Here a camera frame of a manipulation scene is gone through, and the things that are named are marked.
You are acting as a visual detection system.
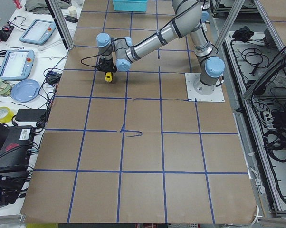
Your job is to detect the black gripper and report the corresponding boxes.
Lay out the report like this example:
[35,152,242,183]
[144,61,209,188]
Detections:
[96,59,116,73]

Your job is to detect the yellow toy beetle car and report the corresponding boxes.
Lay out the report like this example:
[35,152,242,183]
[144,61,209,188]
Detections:
[105,72,113,82]

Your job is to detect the white paper cup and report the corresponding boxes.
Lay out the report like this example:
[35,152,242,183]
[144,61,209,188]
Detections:
[68,6,77,18]

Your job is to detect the teal storage bin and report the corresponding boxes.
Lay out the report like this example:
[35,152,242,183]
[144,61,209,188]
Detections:
[113,0,148,12]

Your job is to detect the upper teach pendant tablet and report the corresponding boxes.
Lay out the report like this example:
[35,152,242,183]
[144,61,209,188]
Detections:
[19,19,57,45]

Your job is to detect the teach pendant tablet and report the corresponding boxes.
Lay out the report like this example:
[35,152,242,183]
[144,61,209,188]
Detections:
[0,50,35,81]
[19,19,57,45]

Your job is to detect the blue plastic plate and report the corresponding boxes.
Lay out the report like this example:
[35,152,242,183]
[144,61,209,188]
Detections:
[10,79,40,103]

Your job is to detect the lower teach pendant tablet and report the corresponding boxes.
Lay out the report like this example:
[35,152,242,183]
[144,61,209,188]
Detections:
[0,50,35,81]

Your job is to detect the black power adapter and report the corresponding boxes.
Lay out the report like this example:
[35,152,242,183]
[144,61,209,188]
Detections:
[15,109,46,122]

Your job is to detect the green tape rolls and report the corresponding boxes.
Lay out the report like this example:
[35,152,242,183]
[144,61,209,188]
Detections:
[0,78,12,97]

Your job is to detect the yellow tape roll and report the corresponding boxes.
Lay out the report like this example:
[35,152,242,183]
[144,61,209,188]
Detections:
[0,107,14,124]

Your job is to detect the black computer box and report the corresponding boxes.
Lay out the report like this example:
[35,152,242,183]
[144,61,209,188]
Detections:
[0,123,34,173]

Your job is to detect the black cloth bundle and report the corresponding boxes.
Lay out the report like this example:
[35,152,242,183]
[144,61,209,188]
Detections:
[232,26,254,42]

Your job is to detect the aluminium frame post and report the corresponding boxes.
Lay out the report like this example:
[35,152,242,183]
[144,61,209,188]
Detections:
[48,0,74,50]

